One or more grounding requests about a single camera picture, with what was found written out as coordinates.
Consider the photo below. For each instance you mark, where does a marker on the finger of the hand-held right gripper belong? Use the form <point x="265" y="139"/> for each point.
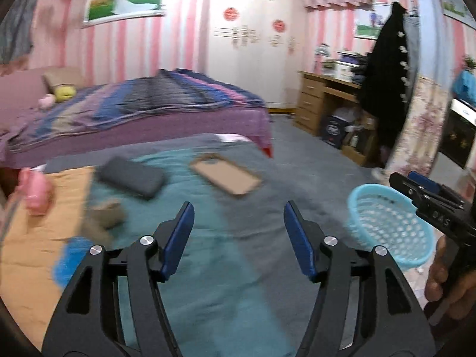
<point x="403" y="186"/>
<point x="424" y="180"/>

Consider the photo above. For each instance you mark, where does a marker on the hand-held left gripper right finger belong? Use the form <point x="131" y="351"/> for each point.
<point x="297" y="238"/>

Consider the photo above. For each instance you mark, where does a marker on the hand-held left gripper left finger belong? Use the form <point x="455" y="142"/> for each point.
<point x="178" y="238"/>

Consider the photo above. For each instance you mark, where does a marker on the light blue plastic basket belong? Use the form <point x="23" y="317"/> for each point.
<point x="390" y="227"/>

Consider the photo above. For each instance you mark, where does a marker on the brown paper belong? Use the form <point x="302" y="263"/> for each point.
<point x="106" y="215"/>

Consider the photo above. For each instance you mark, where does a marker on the blue wrapper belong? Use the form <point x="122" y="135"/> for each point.
<point x="70" y="258"/>

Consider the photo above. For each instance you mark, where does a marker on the person's right hand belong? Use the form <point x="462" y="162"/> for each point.
<point x="435" y="275"/>

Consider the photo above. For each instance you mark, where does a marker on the white shoe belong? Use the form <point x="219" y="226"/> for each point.
<point x="379" y="174"/>

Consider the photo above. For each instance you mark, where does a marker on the floral curtain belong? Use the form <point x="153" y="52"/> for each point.
<point x="422" y="126"/>

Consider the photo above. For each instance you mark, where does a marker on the black appliance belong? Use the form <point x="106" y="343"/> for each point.
<point x="459" y="134"/>

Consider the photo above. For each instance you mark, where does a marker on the cardboard box under desk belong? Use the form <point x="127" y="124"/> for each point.
<point x="357" y="139"/>

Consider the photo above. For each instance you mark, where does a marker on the black textured case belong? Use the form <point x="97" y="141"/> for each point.
<point x="132" y="176"/>

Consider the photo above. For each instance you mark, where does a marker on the brown phone case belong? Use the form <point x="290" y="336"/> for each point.
<point x="227" y="174"/>

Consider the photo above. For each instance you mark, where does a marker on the black bag under desk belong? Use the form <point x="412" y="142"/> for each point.
<point x="334" y="132"/>

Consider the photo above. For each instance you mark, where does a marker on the black hanging coat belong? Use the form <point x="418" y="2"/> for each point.
<point x="385" y="81"/>

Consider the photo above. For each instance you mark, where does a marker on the white paper slip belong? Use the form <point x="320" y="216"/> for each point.
<point x="230" y="138"/>

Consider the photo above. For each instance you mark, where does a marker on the purple bed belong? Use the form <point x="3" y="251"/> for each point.
<point x="208" y="124"/>

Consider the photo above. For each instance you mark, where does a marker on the wooden desk with drawers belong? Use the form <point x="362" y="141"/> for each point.
<point x="310" y="100"/>

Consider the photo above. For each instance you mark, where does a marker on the white box on desk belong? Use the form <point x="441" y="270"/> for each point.
<point x="344" y="70"/>

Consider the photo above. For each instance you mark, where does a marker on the grey hanging garment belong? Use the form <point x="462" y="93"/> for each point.
<point x="412" y="41"/>

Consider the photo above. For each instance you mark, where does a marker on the striped purple blue blanket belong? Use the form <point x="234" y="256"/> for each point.
<point x="148" y="96"/>

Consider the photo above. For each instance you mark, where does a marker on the pink piggy bank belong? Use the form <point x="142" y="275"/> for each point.
<point x="35" y="193"/>

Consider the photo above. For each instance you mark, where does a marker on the desk lamp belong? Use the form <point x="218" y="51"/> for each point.
<point x="322" y="51"/>

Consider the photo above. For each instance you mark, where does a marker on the white wardrobe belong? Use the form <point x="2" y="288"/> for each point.
<point x="256" y="63"/>

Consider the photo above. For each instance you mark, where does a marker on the yellow plush toy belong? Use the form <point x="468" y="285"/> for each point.
<point x="65" y="93"/>

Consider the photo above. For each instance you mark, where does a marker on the pink plush toy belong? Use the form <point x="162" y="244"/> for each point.
<point x="47" y="101"/>

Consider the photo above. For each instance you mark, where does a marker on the tan pillow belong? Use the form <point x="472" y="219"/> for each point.
<point x="63" y="76"/>

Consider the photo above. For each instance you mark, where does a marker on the grey hanging cloth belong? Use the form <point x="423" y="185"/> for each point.
<point x="16" y="26"/>

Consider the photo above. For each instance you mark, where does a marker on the small wall poster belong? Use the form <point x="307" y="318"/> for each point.
<point x="366" y="22"/>

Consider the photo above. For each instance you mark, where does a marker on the large framed wall poster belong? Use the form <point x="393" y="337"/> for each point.
<point x="124" y="0"/>

